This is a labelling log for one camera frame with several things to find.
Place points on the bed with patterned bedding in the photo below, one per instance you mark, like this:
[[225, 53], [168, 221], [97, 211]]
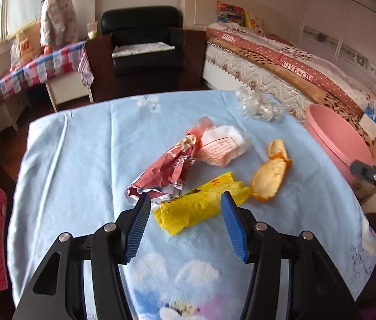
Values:
[[334, 100]]

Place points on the white and orange plastic bag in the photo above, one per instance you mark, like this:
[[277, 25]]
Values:
[[221, 146]]

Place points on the black leather armchair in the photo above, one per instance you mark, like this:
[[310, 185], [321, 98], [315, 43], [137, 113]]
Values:
[[141, 23]]

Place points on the pink floral quilt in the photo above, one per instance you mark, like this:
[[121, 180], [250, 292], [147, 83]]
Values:
[[327, 63]]

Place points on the small orange peel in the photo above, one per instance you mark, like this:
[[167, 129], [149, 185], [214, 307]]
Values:
[[277, 148]]

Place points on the pink plastic bin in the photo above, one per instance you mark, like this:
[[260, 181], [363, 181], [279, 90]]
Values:
[[337, 143]]

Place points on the blue window blind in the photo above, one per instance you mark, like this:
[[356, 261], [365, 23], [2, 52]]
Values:
[[21, 3]]

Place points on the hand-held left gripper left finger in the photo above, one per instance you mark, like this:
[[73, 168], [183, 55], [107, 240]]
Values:
[[138, 230]]

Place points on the yellow plastic packet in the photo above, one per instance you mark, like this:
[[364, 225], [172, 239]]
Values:
[[194, 203]]

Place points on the large orange peel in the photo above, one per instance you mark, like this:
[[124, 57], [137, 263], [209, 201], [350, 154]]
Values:
[[269, 180]]

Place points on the brown paper bag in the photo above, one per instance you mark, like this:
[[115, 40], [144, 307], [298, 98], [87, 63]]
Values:
[[29, 43]]

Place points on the red snack wrapper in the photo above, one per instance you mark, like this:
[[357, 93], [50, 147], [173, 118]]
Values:
[[168, 170]]

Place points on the dark wooden side cabinet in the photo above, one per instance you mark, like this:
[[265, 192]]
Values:
[[194, 60], [99, 70]]

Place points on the yellow floral pillow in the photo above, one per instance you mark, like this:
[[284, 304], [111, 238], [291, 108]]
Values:
[[256, 23]]

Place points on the white bed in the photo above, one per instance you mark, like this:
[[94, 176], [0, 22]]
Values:
[[274, 73]]

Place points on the white plastic bag red logo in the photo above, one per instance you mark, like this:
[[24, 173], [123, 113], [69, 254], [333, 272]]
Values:
[[16, 56]]

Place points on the clear plastic wrap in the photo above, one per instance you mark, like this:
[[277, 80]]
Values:
[[257, 106]]

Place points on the light blue floral tablecloth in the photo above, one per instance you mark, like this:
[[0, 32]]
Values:
[[91, 156]]

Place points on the plastic drink cup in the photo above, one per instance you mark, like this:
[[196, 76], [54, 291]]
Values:
[[92, 30]]

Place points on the round orange fruit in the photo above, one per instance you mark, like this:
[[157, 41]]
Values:
[[48, 49]]

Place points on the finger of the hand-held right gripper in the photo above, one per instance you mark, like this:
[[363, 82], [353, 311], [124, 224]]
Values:
[[374, 176]]

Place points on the colourful printed pillow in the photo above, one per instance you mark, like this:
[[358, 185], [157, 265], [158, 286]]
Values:
[[231, 12]]

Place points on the checkered cloth side table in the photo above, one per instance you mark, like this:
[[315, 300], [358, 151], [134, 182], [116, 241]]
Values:
[[41, 66]]

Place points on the blue tissue box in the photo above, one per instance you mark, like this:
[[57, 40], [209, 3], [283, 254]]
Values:
[[372, 120]]

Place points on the white sliding wardrobe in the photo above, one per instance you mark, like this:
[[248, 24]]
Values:
[[347, 30]]

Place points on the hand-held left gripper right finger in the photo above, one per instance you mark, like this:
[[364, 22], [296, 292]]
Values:
[[234, 226]]

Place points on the white floral seat cushion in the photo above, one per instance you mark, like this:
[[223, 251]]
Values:
[[143, 49]]

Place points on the white headboard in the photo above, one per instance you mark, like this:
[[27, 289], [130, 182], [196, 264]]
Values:
[[201, 6]]

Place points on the floral padded coat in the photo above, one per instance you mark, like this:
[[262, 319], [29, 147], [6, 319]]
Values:
[[56, 16]]

